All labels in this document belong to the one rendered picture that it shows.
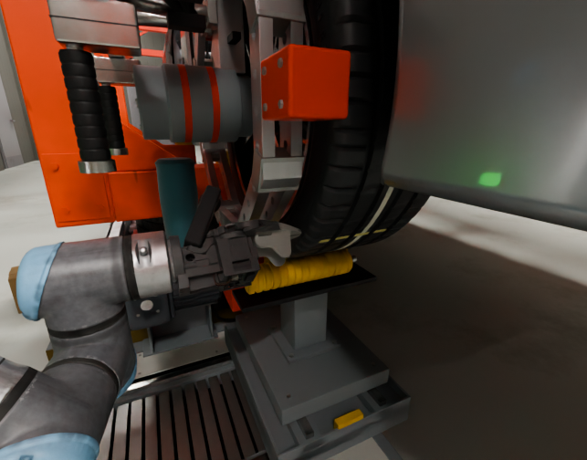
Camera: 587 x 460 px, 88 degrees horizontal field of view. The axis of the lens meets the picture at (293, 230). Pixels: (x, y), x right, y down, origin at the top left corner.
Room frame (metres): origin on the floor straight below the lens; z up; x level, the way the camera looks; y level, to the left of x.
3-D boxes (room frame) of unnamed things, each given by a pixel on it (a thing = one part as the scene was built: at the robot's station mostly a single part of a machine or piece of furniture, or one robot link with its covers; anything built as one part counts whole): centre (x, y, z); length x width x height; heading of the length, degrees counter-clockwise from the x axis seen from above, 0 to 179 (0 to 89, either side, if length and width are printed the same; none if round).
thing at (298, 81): (0.40, -0.01, 0.85); 0.09 x 0.08 x 0.07; 25
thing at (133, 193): (1.13, 0.37, 0.69); 0.52 x 0.17 x 0.35; 115
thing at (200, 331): (0.92, 0.34, 0.26); 0.42 x 0.18 x 0.35; 115
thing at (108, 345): (0.35, 0.28, 0.51); 0.12 x 0.09 x 0.12; 15
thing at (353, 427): (0.75, -0.03, 0.13); 0.50 x 0.36 x 0.10; 25
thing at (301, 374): (0.75, -0.03, 0.32); 0.40 x 0.30 x 0.28; 25
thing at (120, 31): (0.44, 0.24, 0.93); 0.09 x 0.05 x 0.05; 115
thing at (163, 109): (0.65, 0.19, 0.85); 0.21 x 0.14 x 0.14; 115
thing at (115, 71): (0.75, 0.38, 0.93); 0.09 x 0.05 x 0.05; 115
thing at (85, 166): (0.43, 0.27, 0.83); 0.04 x 0.04 x 0.16
